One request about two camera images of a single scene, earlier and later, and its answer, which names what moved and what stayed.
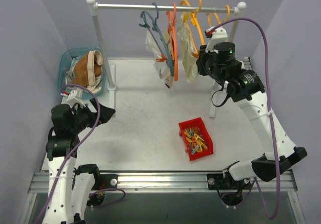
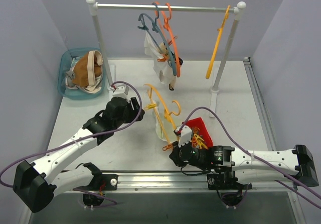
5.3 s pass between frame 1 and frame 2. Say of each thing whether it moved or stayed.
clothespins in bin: stayed
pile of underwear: stayed
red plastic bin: stayed
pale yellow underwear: moved
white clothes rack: stayed
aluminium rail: stayed
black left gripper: moved
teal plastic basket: stayed
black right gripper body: moved
